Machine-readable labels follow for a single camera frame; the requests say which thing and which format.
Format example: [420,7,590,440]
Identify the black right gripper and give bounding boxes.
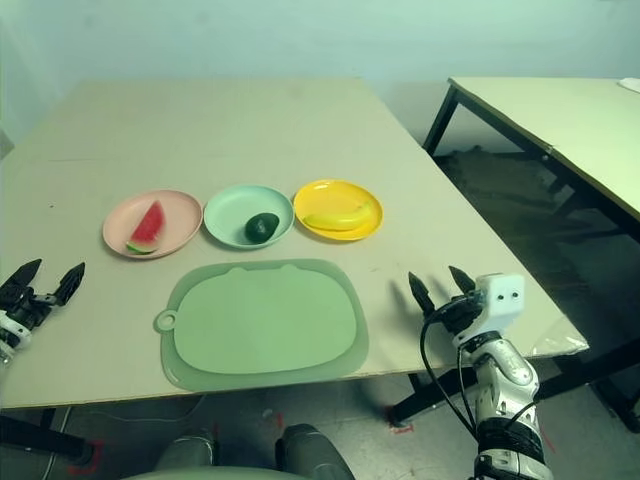
[407,265,487,335]

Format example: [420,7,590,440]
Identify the green plate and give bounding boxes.
[202,183,295,249]

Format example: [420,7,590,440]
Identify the dark green avocado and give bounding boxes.
[244,212,280,245]

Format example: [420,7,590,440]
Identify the yellow plate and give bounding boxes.
[292,179,385,243]

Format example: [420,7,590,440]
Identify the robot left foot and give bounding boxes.
[154,427,219,474]

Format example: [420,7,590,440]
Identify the side table with black legs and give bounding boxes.
[422,76,640,434]

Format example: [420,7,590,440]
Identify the green silicone cutting mat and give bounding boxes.
[153,257,371,393]

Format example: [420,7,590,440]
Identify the red watermelon slice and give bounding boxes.
[125,200,167,257]

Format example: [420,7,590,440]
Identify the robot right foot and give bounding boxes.
[275,423,359,480]

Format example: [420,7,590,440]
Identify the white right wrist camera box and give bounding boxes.
[452,272,527,347]

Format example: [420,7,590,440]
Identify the clear plastic sheet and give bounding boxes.
[532,319,592,359]

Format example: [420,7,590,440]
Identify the black table leg frame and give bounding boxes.
[0,407,99,464]
[388,372,469,427]

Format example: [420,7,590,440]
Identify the grey robot torso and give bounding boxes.
[119,464,287,480]

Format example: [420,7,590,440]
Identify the red floor tape mark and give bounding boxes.
[67,438,105,476]

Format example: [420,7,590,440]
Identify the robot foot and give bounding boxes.
[154,427,219,474]
[275,423,359,480]

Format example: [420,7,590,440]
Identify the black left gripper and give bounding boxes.
[0,258,87,332]

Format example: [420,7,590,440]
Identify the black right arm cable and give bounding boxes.
[419,303,540,437]

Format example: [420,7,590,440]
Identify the yellow banana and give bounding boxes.
[303,199,376,233]

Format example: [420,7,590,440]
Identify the pink plate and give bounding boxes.
[102,188,203,260]

